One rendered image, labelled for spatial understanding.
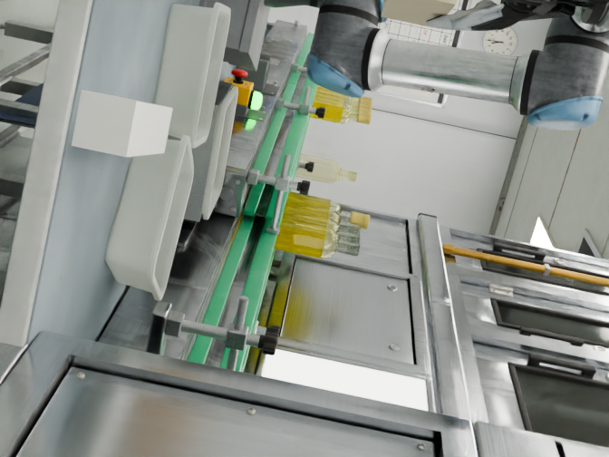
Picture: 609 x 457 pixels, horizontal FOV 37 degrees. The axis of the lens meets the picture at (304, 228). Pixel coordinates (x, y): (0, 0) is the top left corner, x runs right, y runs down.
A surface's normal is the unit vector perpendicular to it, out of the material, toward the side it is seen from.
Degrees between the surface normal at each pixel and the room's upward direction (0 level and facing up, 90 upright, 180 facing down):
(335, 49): 108
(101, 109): 90
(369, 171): 90
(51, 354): 90
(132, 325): 90
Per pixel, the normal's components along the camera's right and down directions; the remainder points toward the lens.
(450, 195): -0.07, 0.37
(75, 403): 0.19, -0.90
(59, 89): 0.00, 0.05
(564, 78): -0.29, -0.08
